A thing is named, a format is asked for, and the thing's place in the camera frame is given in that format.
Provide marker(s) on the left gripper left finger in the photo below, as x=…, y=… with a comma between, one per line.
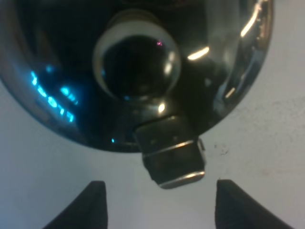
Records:
x=87, y=211

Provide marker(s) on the stainless steel teapot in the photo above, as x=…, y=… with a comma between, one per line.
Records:
x=129, y=76

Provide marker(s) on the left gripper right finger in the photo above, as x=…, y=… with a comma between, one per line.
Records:
x=235, y=209

